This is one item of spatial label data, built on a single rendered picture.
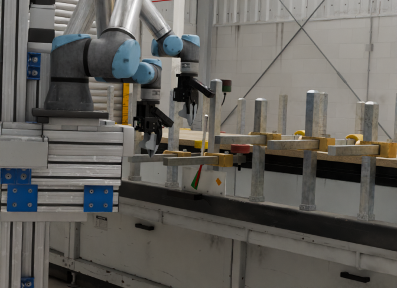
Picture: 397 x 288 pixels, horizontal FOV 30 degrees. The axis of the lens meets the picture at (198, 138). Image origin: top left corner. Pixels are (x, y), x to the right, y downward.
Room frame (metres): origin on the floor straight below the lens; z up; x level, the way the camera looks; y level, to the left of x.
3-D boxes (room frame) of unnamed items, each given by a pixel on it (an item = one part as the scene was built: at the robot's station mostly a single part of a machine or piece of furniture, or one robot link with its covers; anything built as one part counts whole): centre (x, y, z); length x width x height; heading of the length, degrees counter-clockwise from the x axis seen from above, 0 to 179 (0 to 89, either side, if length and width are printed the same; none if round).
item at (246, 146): (3.11, -0.18, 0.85); 0.08 x 0.08 x 0.11
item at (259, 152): (2.88, -0.24, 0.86); 0.03 x 0.03 x 0.48; 44
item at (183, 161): (2.97, -0.03, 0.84); 0.43 x 0.03 x 0.04; 134
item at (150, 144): (2.75, 0.18, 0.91); 0.06 x 0.03 x 0.09; 134
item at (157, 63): (2.76, 0.19, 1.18); 0.09 x 0.08 x 0.11; 170
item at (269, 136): (2.86, -0.25, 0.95); 0.13 x 0.06 x 0.05; 44
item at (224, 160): (3.04, -0.08, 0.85); 0.13 x 0.06 x 0.05; 44
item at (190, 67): (3.01, 0.05, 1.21); 0.08 x 0.08 x 0.05
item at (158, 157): (3.17, 0.12, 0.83); 0.43 x 0.03 x 0.04; 134
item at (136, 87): (3.43, 0.29, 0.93); 0.05 x 0.04 x 0.45; 44
